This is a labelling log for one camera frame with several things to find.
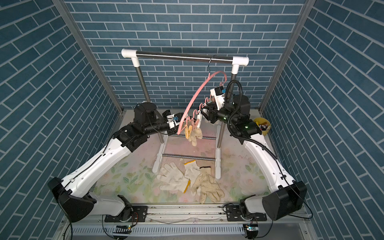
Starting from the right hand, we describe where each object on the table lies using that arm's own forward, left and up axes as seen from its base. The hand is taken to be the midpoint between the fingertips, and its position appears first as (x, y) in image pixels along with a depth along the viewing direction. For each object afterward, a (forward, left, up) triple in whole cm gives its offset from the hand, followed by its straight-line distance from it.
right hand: (203, 108), depth 67 cm
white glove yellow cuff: (-12, +6, -39) cm, 42 cm away
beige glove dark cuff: (-21, -4, -39) cm, 44 cm away
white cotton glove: (-19, +14, -39) cm, 46 cm away
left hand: (-5, +5, -2) cm, 7 cm away
